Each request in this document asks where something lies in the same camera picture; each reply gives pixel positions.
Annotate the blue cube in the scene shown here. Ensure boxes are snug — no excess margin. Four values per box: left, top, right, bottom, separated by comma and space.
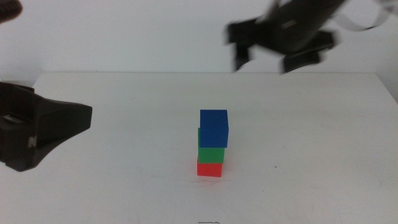
199, 109, 229, 149

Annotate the green cube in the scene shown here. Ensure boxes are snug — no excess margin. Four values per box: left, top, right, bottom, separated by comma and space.
197, 127, 226, 164

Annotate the red cube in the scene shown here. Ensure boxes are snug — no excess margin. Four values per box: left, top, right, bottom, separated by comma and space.
197, 156, 223, 178

